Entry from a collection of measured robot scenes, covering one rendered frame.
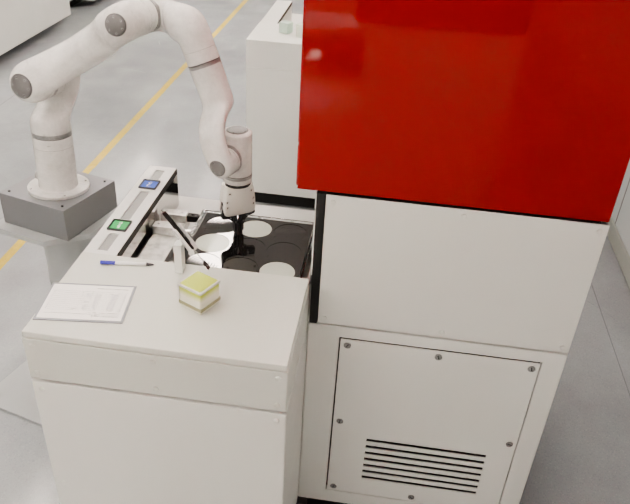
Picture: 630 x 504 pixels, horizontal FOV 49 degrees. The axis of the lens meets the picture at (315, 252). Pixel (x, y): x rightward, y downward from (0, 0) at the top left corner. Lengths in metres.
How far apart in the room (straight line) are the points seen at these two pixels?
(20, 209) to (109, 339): 0.83
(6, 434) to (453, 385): 1.67
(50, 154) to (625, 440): 2.33
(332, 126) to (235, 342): 0.54
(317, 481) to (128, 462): 0.70
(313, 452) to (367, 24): 1.33
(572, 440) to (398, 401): 1.05
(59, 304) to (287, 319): 0.55
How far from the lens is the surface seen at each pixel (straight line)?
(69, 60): 2.15
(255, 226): 2.18
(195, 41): 1.93
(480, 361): 1.98
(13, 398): 3.00
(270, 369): 1.59
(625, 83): 1.64
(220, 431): 1.76
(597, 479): 2.86
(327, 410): 2.14
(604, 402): 3.18
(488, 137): 1.63
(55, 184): 2.35
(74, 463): 2.01
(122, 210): 2.17
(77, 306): 1.78
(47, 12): 7.38
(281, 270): 1.98
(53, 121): 2.28
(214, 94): 1.95
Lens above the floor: 2.02
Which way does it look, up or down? 33 degrees down
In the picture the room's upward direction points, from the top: 3 degrees clockwise
